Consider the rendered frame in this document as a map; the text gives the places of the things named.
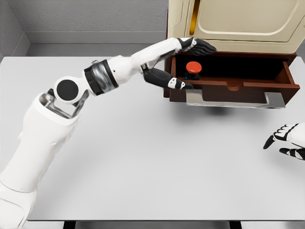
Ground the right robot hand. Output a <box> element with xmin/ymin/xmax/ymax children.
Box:
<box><xmin>263</xmin><ymin>123</ymin><xmax>305</xmax><ymax>161</ymax></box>

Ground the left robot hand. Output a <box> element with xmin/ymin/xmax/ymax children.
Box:
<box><xmin>130</xmin><ymin>37</ymin><xmax>217</xmax><ymax>90</ymax></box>

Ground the cream and brown cabinet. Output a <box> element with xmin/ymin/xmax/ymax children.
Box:
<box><xmin>163</xmin><ymin>0</ymin><xmax>305</xmax><ymax>98</ymax></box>

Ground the brown drawer with grey handle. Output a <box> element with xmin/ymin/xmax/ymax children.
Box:
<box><xmin>169</xmin><ymin>55</ymin><xmax>301</xmax><ymax>110</ymax></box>

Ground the red button switch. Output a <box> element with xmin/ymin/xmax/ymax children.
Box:
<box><xmin>183</xmin><ymin>61</ymin><xmax>203</xmax><ymax>81</ymax></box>

